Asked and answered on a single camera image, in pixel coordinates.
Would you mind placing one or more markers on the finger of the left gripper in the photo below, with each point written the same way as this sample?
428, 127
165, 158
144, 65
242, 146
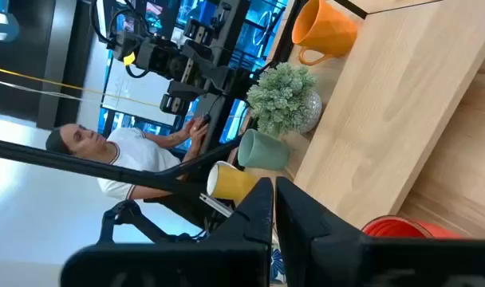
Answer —
210, 60
186, 91

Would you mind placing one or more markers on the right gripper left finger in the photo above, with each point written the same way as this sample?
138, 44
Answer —
186, 267

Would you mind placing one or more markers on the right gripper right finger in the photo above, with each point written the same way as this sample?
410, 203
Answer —
326, 255

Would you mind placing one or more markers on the blue floral white mug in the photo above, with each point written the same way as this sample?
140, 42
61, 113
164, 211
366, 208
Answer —
277, 265

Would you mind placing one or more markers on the yellow mug white interior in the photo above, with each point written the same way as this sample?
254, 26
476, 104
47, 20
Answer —
234, 183

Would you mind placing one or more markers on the sage green mug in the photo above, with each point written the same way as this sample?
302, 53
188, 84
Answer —
266, 151

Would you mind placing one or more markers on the orange mug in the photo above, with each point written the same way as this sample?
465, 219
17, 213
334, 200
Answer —
326, 28

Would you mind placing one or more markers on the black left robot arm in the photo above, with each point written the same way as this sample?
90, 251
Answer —
222, 14

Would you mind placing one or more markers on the person's hand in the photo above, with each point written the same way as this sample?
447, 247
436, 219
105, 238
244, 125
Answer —
195, 133

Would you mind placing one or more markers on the black monitor pink bar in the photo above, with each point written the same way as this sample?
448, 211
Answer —
152, 18

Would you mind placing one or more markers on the person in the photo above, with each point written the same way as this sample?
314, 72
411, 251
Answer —
143, 153

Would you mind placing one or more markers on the faux succulent in white pot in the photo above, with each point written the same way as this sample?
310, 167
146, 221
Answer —
280, 99

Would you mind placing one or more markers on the silver metal bracket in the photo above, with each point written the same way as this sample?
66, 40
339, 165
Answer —
215, 205

